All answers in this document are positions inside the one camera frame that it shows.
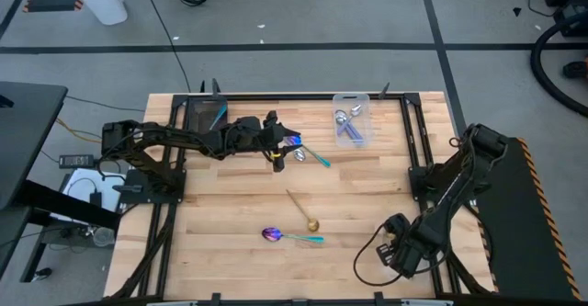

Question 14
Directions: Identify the black power adapter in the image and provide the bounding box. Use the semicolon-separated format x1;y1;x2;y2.
58;153;96;168

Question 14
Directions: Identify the yellow floor cable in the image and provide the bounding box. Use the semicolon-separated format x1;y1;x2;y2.
54;117;105;144

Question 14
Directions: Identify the thick black hose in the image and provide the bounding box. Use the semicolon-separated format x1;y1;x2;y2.
530;14;588;119

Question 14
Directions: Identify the dark grey plastic bin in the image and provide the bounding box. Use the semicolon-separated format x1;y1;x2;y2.
189;95;231;135

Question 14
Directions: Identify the clear round cup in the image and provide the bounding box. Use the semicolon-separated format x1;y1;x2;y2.
94;226;116;247

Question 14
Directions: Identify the black desk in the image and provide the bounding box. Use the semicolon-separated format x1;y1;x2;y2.
0;81;121;283

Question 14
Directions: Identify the black aluminium table frame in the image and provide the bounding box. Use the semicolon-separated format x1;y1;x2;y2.
109;78;495;306

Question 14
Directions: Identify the white paper sheet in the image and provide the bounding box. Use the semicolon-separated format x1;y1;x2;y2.
59;167;125;227

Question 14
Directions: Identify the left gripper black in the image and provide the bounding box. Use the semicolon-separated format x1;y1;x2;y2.
245;110;302;174

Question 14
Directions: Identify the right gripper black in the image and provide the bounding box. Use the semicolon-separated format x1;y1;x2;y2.
375;212;433;279

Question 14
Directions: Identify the black looped wrist cable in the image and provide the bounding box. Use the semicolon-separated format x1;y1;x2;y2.
352;222;445;288

